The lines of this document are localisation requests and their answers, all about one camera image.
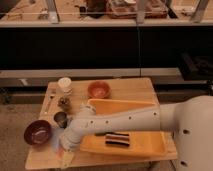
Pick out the metal cup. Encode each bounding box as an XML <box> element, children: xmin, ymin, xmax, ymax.
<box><xmin>54</xmin><ymin>112</ymin><xmax>68</xmax><ymax>128</ymax></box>

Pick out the yellow plastic bin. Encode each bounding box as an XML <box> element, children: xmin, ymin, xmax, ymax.
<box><xmin>80</xmin><ymin>99</ymin><xmax>167</xmax><ymax>157</ymax></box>

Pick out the white cup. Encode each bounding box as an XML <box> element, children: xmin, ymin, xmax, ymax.
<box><xmin>58</xmin><ymin>77</ymin><xmax>72</xmax><ymax>93</ymax></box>

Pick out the orange bowl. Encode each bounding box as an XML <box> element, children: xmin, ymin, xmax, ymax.
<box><xmin>87</xmin><ymin>81</ymin><xmax>111</xmax><ymax>99</ymax></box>

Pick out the small dark jar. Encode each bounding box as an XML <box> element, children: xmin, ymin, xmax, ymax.
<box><xmin>58</xmin><ymin>97</ymin><xmax>71</xmax><ymax>111</ymax></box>

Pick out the purple bowl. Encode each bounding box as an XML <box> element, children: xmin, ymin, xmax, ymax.
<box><xmin>24</xmin><ymin>120</ymin><xmax>52</xmax><ymax>145</ymax></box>

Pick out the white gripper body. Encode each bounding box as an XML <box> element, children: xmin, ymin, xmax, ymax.
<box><xmin>59</xmin><ymin>129</ymin><xmax>82</xmax><ymax>151</ymax></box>

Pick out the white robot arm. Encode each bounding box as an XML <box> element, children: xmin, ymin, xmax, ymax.
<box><xmin>60</xmin><ymin>96</ymin><xmax>213</xmax><ymax>171</ymax></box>

